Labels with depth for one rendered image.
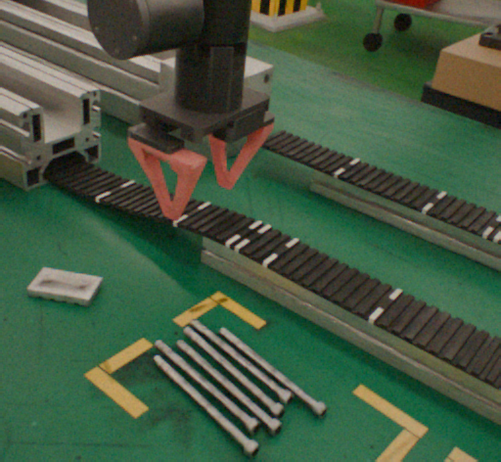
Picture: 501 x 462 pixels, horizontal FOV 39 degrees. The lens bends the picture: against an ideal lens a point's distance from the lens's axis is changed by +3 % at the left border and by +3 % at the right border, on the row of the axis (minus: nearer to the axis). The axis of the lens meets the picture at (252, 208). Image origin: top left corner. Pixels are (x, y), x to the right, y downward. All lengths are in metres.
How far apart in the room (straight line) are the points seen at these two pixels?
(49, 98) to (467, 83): 0.62
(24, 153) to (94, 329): 0.23
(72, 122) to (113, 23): 0.28
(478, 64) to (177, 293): 0.65
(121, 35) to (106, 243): 0.23
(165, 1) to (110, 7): 0.04
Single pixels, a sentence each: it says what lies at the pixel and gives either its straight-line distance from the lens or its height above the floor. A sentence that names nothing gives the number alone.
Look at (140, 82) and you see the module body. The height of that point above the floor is 0.84.
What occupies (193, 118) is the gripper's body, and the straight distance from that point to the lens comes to 0.55.
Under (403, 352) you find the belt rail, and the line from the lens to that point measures 0.57.
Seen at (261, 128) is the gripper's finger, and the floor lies 0.90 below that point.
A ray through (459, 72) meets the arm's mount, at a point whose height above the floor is 0.82.
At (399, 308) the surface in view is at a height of 0.81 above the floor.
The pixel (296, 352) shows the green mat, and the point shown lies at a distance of 0.56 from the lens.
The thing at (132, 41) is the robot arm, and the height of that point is 1.00.
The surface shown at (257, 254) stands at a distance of 0.59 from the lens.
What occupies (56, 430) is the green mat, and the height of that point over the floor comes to 0.78.
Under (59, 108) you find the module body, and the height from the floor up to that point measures 0.84.
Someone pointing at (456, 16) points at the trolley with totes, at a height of 0.26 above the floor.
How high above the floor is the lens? 1.15
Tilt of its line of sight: 31 degrees down
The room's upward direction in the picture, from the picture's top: 7 degrees clockwise
